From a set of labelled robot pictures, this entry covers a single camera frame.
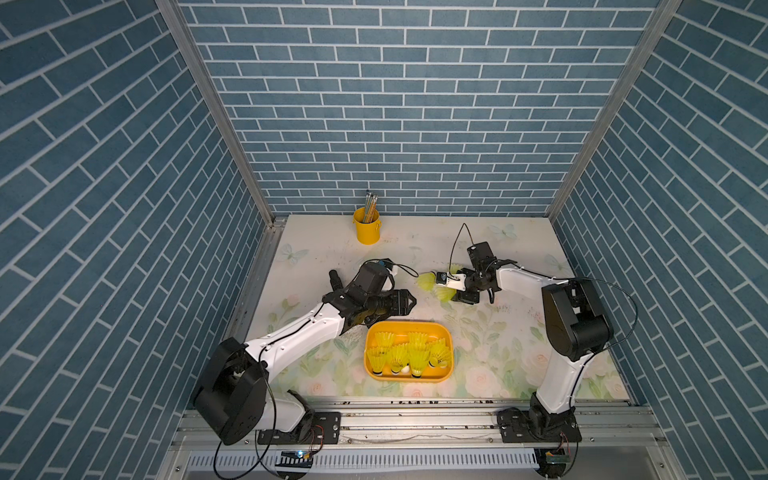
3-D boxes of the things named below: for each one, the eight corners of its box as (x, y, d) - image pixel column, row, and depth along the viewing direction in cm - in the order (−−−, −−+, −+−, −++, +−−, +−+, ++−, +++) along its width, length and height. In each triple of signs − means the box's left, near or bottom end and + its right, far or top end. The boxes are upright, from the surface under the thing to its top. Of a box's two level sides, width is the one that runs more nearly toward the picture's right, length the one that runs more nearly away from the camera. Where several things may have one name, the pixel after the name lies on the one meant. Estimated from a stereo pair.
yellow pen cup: (354, 245, 115) (350, 226, 107) (356, 226, 121) (353, 207, 113) (380, 245, 115) (379, 226, 107) (381, 226, 121) (380, 207, 113)
